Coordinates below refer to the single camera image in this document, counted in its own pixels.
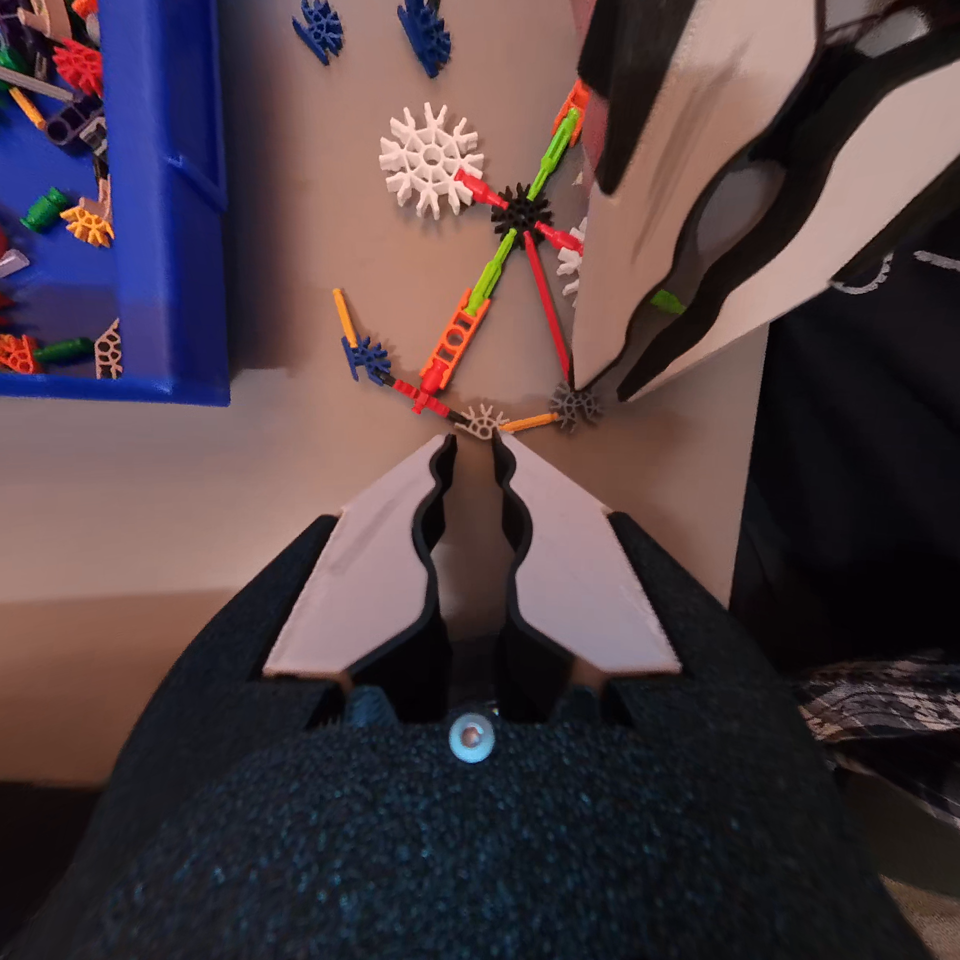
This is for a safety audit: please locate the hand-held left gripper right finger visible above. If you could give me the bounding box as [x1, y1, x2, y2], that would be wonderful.
[491, 433, 682, 723]

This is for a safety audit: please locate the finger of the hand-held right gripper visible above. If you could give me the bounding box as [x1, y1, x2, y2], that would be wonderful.
[616, 45, 960, 404]
[572, 0, 826, 391]

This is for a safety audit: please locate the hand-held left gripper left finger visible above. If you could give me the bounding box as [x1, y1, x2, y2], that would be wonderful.
[262, 433, 459, 723]

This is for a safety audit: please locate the pale grey toy connector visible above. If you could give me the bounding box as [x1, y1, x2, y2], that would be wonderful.
[453, 403, 511, 441]

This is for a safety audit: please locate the red connector with black rod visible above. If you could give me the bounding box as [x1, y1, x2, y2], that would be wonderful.
[381, 377, 460, 423]

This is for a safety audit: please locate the toy rod and connector assembly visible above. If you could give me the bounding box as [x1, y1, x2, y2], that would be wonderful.
[378, 78, 687, 436]

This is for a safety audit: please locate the blue toy connector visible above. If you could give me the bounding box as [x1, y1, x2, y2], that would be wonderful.
[397, 0, 453, 79]
[292, 0, 345, 66]
[341, 335, 393, 386]

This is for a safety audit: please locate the blue plastic bin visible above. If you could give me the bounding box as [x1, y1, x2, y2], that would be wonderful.
[0, 0, 232, 408]

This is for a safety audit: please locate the pile of colourful toy pieces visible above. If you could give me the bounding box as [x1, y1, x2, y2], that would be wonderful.
[0, 0, 125, 380]

